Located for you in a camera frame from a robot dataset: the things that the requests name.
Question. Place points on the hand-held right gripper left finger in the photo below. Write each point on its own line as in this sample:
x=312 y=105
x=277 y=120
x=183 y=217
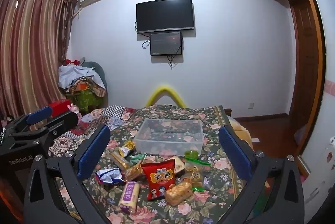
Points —
x=94 y=152

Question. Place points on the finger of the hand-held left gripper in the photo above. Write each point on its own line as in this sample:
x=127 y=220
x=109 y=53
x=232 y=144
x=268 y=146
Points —
x=40 y=113
x=65 y=120

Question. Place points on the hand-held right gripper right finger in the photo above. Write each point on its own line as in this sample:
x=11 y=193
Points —
x=233 y=153

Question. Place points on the golden biscuit packet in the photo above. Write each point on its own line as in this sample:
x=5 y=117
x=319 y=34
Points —
x=119 y=160

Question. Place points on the blue white snack wrapper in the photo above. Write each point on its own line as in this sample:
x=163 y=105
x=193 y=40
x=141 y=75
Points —
x=108 y=175

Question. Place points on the yellow snack packet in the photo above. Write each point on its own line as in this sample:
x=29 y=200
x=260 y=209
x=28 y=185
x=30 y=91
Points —
x=127 y=146

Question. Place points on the green jelly cup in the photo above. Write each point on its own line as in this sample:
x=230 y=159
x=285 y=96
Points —
x=192 y=155

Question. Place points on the green zip snack bag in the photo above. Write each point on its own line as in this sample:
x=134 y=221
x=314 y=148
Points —
x=195 y=174

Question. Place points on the small green snack packet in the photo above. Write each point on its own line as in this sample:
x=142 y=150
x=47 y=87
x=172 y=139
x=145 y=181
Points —
x=137 y=157

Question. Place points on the orange cracker packet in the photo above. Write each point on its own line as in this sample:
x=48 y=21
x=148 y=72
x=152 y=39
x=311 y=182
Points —
x=133 y=173

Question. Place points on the thin green sachet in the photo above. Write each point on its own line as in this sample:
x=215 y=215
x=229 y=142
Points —
x=198 y=189

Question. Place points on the clear plastic container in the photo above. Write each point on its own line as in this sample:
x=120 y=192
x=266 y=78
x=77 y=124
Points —
x=146 y=145

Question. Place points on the brown cake packet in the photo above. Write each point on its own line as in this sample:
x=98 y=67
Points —
x=179 y=165

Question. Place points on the purple label cracker packet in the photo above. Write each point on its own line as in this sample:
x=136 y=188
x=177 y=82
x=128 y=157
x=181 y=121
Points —
x=128 y=196

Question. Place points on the clear bread packet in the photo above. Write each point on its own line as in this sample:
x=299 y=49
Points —
x=178 y=192

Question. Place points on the red snack bag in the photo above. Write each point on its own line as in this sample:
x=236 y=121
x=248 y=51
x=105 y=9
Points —
x=158 y=177

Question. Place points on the pink plush toy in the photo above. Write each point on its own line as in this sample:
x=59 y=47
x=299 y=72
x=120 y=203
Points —
x=74 y=110

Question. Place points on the red box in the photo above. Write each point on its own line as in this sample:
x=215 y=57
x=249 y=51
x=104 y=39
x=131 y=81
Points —
x=59 y=106

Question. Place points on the beige yellow blanket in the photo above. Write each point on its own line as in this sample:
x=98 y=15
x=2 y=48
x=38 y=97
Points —
x=240 y=132

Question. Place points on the green patterned bundle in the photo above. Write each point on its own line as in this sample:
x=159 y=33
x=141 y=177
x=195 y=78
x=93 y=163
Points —
x=83 y=101

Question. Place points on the dark floral blanket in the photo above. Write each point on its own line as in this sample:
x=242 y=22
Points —
x=209 y=177

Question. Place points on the patchwork quilt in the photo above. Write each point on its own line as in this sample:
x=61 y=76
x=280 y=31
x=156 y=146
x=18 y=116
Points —
x=115 y=111

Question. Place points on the pile of clothes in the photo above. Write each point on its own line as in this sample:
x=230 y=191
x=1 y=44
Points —
x=76 y=74

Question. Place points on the red fabric flowers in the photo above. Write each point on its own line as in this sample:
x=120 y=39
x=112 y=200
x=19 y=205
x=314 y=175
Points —
x=71 y=61

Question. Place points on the dark teal cushion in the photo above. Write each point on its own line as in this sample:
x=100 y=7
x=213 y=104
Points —
x=100 y=72

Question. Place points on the striped brown curtain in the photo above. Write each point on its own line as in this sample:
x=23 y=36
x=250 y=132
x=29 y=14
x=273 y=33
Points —
x=31 y=43

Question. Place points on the yellow foam tube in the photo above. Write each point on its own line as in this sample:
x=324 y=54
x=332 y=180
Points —
x=163 y=88

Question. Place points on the white door with stickers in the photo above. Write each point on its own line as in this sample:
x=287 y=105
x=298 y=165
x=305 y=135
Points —
x=327 y=108

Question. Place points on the small black monitor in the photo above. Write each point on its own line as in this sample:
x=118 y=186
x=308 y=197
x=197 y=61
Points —
x=166 y=43

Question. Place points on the white wall socket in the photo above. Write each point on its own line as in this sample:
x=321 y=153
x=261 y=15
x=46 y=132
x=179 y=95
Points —
x=250 y=105

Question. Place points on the black wall television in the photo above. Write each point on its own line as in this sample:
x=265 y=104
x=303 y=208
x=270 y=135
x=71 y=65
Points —
x=165 y=14

